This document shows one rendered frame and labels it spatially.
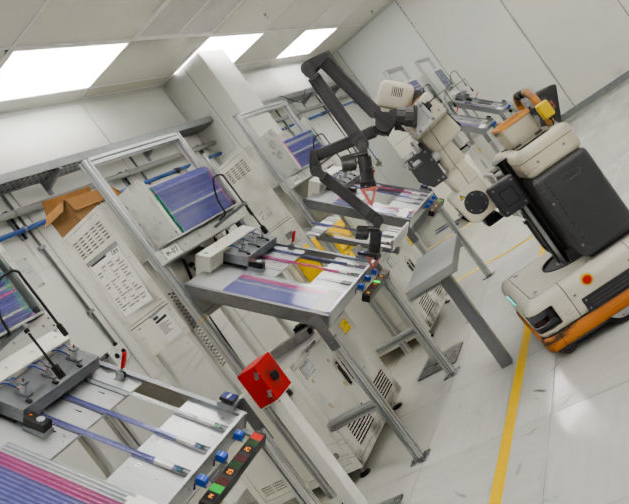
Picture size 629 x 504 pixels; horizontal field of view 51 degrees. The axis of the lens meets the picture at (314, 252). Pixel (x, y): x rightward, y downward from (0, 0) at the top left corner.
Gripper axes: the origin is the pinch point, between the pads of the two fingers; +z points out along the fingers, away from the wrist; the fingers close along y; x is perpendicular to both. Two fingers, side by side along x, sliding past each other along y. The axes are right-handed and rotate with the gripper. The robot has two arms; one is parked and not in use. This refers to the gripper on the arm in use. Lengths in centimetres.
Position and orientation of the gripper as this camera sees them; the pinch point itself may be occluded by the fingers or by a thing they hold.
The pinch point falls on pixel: (372, 268)
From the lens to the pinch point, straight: 327.6
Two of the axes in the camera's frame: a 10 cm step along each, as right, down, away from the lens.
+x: 9.3, 1.9, -3.2
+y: -3.7, 3.1, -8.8
